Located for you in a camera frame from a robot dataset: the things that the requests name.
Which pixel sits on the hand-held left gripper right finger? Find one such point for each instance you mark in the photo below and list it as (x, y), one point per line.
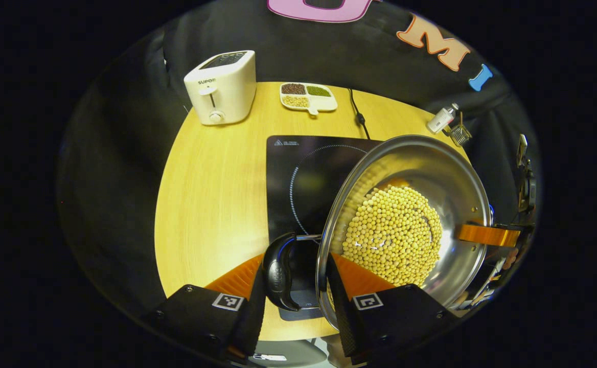
(342, 317)

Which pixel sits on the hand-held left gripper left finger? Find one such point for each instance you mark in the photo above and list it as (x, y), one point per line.
(252, 322)

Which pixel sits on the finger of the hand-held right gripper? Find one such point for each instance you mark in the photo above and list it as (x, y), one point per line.
(487, 235)

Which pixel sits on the pile of soybeans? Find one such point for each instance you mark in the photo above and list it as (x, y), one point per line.
(395, 235)

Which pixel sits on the black induction cooktop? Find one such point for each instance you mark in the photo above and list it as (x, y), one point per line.
(303, 179)

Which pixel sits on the small glass jar with stick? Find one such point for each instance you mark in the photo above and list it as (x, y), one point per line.
(459, 134)

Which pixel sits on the small bottle with red label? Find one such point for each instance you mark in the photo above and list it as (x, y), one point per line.
(440, 120)

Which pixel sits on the black backdrop cloth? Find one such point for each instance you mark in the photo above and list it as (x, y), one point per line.
(124, 179)

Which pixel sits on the white divided dish with beans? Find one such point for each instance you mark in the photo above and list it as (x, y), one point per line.
(308, 99)

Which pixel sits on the white toaster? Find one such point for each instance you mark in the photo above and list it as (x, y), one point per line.
(222, 92)

